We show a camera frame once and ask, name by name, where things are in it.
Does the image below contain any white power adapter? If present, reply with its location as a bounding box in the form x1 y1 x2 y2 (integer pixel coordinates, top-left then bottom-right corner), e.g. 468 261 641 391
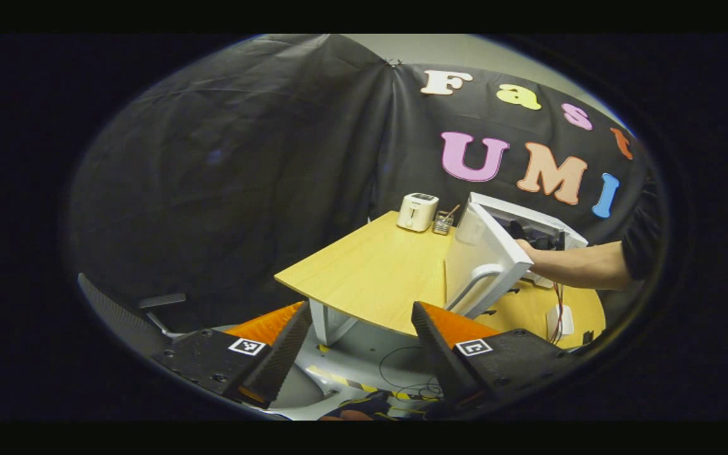
546 303 574 337

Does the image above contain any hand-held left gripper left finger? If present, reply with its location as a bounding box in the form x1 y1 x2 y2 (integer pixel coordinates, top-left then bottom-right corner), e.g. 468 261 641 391
152 300 313 408

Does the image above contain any white microwave oven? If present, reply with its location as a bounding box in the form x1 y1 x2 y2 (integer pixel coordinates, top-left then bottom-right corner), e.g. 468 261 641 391
445 191 589 320

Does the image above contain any white toaster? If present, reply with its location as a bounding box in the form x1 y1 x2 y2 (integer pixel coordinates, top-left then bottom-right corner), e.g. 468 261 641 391
397 193 439 233

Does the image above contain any red cable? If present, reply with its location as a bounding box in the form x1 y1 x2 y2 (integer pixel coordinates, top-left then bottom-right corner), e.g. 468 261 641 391
550 281 564 345

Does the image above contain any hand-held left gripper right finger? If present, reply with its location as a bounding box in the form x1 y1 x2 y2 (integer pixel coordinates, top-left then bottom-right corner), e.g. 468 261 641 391
411 301 583 408

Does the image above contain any black mesh office chair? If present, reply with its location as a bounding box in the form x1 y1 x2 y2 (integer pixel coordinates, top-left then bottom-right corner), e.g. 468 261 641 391
78 272 188 345

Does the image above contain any white table leg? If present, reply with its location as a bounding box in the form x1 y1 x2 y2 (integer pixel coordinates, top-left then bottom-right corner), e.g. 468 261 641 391
308 298 360 347

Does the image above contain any yellow black floor tape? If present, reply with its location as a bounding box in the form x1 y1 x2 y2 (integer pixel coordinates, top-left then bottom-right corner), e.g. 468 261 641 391
307 363 415 402

